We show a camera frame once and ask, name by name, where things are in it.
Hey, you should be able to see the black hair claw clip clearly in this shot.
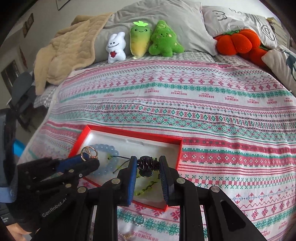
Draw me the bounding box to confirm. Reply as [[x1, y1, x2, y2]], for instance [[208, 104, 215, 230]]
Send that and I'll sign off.
[[137, 156, 159, 178]]

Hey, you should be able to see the crystal rhinestone bracelet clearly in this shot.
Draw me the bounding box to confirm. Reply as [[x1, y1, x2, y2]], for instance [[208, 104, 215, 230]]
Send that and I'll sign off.
[[115, 222, 139, 241]]

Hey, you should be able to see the red jewelry box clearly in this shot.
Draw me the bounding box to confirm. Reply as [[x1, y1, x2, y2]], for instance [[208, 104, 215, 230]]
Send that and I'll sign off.
[[69, 125, 182, 211]]

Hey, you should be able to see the left hand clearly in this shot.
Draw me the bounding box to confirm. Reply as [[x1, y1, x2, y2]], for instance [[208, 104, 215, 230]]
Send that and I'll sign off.
[[6, 223, 30, 241]]

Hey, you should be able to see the patterned knit bedspread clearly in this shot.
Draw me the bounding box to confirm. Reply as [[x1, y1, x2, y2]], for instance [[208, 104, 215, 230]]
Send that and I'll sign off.
[[20, 58, 295, 240]]

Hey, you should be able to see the black chair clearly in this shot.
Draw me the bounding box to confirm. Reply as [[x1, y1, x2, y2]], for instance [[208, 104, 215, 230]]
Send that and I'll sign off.
[[9, 72, 37, 133]]

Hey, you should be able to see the beige quilted blanket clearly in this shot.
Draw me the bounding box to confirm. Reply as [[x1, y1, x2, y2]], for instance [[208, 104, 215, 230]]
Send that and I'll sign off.
[[33, 13, 112, 95]]

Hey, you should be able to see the white bunny plush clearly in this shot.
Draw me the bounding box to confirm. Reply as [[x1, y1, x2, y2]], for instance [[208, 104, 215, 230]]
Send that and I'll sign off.
[[106, 32, 126, 64]]

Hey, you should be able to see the green tree plush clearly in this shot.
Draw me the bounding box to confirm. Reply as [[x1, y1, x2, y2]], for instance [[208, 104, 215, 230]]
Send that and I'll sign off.
[[149, 20, 184, 57]]

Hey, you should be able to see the yellow green carrot plush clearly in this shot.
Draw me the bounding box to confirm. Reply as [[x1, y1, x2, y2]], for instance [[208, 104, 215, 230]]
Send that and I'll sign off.
[[130, 21, 152, 59]]

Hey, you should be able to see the orange pumpkin plush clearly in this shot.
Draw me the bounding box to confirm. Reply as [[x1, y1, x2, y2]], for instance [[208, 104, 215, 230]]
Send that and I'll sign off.
[[214, 29, 269, 69]]

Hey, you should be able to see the deer print pillow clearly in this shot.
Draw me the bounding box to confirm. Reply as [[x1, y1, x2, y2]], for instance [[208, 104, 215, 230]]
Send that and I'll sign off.
[[261, 44, 296, 95]]

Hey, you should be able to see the grey doodle pillow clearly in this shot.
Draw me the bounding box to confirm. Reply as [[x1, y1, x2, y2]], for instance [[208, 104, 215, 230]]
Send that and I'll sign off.
[[202, 6, 278, 49]]

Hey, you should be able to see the green bead string bracelet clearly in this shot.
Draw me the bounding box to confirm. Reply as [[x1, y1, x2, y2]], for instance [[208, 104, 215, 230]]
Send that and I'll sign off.
[[107, 155, 163, 196]]

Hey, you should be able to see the light blue bead bracelet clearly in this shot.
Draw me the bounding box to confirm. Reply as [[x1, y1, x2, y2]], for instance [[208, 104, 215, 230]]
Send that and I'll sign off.
[[87, 143, 120, 178]]

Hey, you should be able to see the small silver ring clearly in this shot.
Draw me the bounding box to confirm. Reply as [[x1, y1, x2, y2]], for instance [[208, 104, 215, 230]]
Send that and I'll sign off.
[[134, 215, 147, 227]]

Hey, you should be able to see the framed wall picture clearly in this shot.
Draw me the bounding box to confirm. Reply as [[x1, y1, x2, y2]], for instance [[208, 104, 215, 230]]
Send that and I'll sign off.
[[56, 0, 70, 10]]

